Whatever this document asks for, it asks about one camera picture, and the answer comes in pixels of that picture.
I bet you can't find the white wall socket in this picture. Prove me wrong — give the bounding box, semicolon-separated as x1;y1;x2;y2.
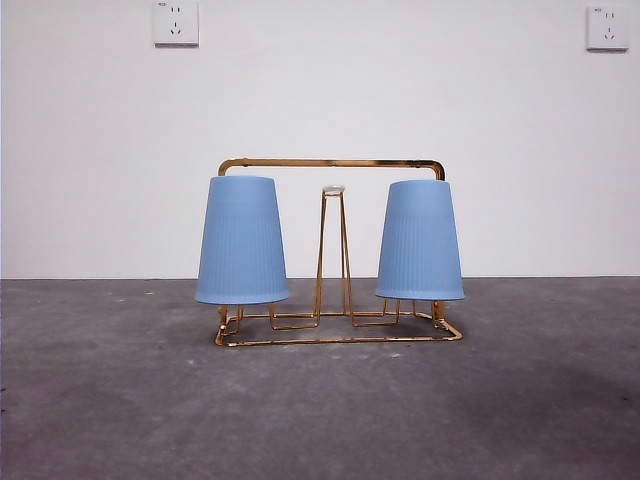
585;4;630;52
152;0;200;49

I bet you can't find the gold wire cup rack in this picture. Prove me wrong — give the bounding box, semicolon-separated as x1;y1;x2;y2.
212;158;465;349

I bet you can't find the blue ribbed plastic cup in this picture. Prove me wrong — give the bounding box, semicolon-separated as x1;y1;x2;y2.
193;174;290;305
374;179;466;302

